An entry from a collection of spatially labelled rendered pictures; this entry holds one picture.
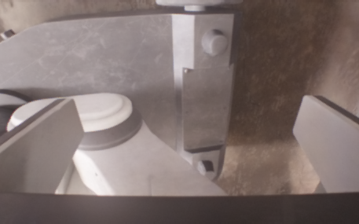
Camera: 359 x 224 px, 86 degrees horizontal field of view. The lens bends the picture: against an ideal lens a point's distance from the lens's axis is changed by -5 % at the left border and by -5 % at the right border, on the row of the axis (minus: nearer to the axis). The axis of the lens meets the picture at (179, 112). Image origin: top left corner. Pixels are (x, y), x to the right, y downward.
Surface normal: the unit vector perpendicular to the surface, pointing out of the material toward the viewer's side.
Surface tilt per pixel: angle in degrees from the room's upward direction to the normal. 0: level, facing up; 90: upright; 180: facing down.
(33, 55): 0
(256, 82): 0
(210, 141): 0
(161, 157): 90
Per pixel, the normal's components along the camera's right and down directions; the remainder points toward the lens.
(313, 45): 0.18, 0.51
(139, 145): -0.02, -0.85
